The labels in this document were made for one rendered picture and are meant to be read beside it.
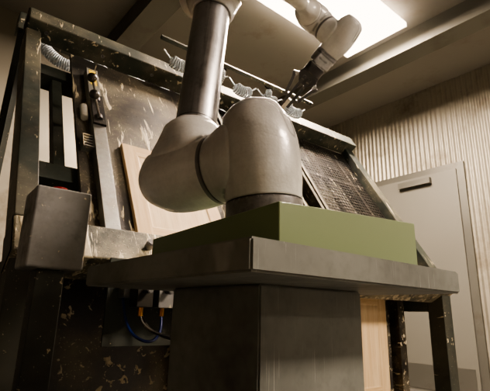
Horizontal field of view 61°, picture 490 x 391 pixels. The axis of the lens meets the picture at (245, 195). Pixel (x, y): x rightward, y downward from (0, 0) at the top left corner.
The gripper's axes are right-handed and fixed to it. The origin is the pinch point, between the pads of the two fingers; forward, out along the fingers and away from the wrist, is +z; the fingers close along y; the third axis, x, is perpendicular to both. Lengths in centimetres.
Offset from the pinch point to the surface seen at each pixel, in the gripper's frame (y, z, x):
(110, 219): -21, 49, -65
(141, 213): -15, 50, -52
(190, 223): 0, 47, -41
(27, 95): -73, 49, -39
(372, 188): 83, 22, 99
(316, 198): 44, 31, 28
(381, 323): 116, 59, 21
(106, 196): -27, 49, -58
